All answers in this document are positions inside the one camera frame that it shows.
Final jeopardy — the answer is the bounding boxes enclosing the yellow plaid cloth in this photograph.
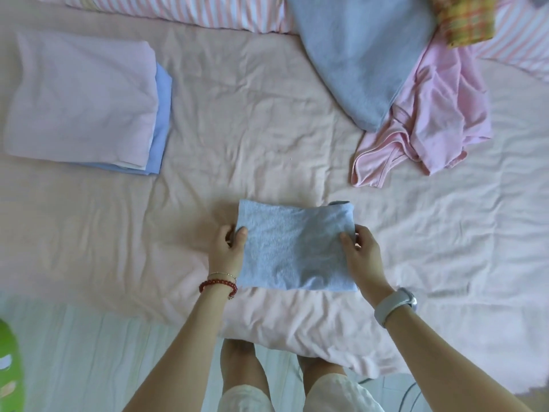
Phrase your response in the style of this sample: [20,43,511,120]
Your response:
[429,0,498,48]

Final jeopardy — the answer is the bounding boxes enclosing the folded white cloth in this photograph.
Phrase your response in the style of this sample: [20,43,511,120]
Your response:
[118,120,157,171]

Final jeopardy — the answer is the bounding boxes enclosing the person's leg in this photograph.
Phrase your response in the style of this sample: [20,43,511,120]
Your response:
[298,356,346,384]
[220,339,272,400]

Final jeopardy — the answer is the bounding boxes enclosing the crumpled pink garment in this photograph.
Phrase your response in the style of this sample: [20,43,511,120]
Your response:
[350,36,493,188]

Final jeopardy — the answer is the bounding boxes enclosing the person's left hand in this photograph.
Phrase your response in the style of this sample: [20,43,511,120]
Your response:
[208,225,249,280]

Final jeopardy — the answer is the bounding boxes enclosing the folded lilac cloth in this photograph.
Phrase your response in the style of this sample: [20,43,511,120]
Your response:
[2,30,159,168]

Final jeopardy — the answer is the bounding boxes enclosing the person's left forearm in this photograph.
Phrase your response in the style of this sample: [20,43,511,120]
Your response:
[124,276,238,412]

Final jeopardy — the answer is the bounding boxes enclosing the white shorts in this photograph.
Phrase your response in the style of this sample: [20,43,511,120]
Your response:
[218,373,385,412]

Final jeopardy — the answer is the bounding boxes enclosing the person's right leg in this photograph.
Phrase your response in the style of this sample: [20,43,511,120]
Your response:
[298,356,346,384]

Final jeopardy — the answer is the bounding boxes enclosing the folded blue cloth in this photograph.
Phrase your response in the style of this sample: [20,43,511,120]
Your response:
[73,63,173,176]

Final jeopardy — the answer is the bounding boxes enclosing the green plastic object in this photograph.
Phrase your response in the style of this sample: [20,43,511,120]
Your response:
[0,319,25,412]

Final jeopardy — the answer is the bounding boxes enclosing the grey smartwatch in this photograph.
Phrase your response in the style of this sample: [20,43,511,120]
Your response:
[374,287,417,329]

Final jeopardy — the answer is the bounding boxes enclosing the pink bed sheet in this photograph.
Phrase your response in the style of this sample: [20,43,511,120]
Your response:
[0,0,549,404]

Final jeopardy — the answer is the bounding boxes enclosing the person's left leg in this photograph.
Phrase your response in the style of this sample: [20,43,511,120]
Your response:
[220,339,272,400]

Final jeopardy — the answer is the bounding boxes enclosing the grey-blue towel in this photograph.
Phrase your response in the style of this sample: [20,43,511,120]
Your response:
[286,0,438,133]

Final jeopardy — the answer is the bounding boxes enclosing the person's right hand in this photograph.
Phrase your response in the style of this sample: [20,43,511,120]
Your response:
[341,225,395,306]

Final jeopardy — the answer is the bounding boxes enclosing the person's right forearm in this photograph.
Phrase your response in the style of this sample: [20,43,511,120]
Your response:
[376,292,532,412]

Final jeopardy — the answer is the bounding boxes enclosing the red bead bracelet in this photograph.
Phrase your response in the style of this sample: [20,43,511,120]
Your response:
[198,279,238,300]

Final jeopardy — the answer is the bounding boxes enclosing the light blue towel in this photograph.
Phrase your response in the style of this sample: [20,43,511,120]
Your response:
[234,199,359,293]

